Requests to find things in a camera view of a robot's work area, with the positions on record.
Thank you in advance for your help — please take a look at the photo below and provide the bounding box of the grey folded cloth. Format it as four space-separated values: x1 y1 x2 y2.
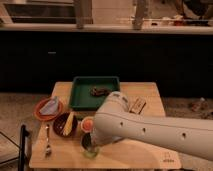
39 96 59 115

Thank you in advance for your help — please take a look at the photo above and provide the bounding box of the metal cup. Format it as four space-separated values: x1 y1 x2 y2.
81 133 94 151

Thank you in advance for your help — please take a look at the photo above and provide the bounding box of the green cup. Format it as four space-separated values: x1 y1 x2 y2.
83 149 99 159

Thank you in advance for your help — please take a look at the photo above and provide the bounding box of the brown wooden block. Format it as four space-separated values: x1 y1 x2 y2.
129 97 146 114

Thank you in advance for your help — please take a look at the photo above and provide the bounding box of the dark brown bowl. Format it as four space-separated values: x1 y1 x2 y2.
53 113 78 138

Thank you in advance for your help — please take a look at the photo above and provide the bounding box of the orange cup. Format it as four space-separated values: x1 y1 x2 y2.
80 117 93 133

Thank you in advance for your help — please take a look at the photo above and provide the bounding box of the green plastic tray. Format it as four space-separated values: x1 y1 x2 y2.
69 76 120 111

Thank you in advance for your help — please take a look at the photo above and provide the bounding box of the black chair frame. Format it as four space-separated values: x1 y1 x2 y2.
0 125 30 171

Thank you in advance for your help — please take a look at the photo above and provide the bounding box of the orange plate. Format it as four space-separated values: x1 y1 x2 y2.
34 97 63 121

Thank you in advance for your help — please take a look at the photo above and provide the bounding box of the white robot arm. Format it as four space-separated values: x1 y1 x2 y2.
90 91 213 161

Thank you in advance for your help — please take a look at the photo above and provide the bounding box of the brown crumpled item in tray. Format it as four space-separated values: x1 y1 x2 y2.
90 87 111 97

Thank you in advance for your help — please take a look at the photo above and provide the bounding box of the yellow corn cob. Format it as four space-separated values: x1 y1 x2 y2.
63 112 74 136

